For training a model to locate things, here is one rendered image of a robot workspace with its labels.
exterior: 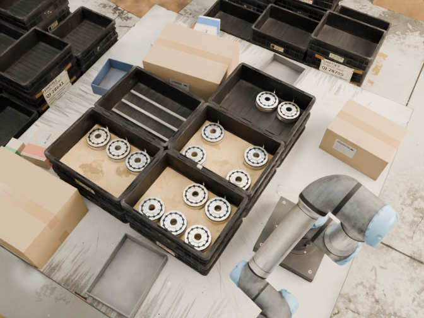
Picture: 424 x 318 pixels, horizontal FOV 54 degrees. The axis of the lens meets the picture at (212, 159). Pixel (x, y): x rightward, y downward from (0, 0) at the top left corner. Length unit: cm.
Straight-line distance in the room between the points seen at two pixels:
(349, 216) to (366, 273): 147
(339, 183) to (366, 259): 152
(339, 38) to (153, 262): 191
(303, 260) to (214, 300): 38
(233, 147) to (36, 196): 83
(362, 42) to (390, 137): 110
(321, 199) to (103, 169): 98
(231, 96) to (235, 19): 136
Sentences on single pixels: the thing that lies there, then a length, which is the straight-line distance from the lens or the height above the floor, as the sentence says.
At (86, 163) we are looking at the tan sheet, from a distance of 185.
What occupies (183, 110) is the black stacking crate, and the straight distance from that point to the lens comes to 196.
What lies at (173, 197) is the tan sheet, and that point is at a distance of 171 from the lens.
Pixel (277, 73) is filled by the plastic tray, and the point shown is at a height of 70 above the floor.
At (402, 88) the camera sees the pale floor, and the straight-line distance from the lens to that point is 351.
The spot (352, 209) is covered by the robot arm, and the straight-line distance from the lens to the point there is 116.
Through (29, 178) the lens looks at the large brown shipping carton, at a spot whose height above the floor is 90.
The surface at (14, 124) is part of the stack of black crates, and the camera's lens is 285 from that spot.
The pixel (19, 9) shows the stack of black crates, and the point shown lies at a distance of 325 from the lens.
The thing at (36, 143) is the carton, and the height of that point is 77.
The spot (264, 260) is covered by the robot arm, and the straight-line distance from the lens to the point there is 127.
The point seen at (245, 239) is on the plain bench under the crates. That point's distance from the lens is 178.
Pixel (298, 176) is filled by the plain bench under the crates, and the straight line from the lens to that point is 195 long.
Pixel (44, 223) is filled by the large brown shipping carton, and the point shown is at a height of 90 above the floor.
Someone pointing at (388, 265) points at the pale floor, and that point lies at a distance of 270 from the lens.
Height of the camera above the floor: 235
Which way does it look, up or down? 58 degrees down
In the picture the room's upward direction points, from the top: 2 degrees clockwise
